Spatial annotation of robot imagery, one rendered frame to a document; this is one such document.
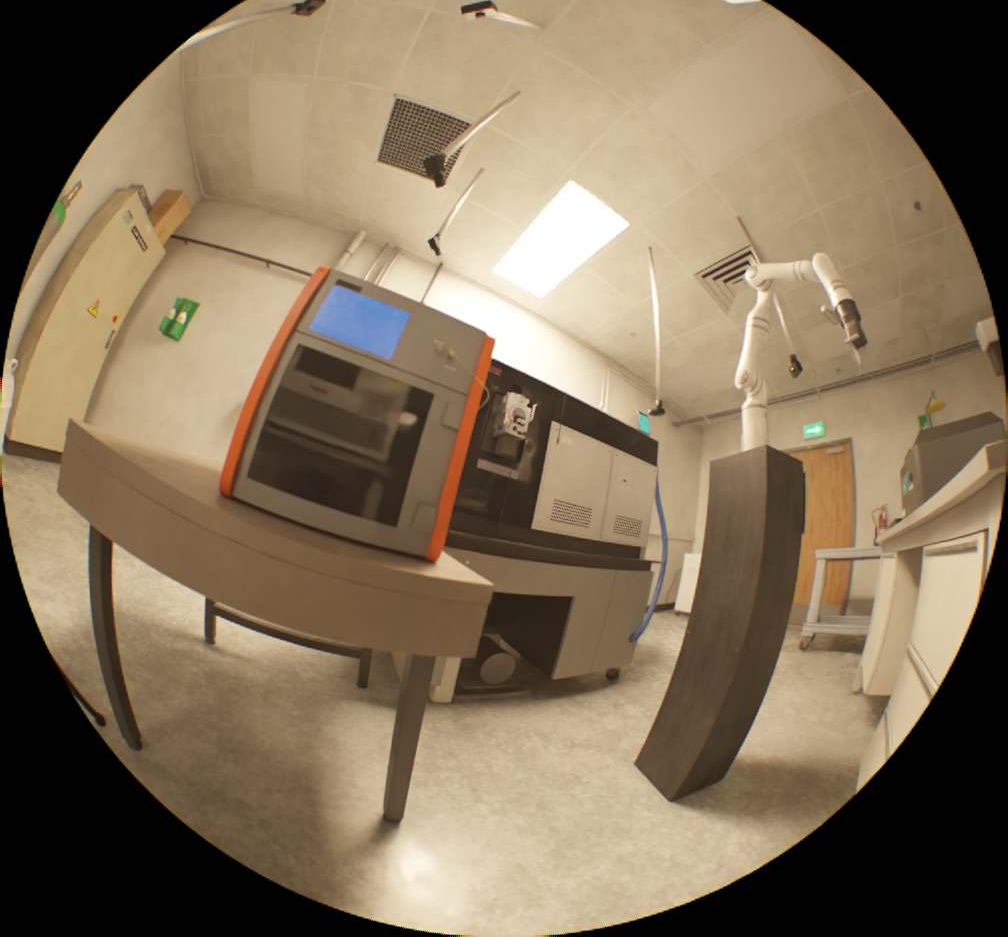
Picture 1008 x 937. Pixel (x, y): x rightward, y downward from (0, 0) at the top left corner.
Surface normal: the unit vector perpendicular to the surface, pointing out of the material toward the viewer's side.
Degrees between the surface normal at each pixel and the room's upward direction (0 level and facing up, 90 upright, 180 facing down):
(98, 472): 90
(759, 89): 180
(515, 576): 90
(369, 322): 90
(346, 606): 90
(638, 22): 180
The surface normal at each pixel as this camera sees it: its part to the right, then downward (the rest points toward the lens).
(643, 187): -0.22, 0.93
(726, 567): -0.97, -0.25
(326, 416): 0.46, -0.16
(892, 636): -0.86, -0.32
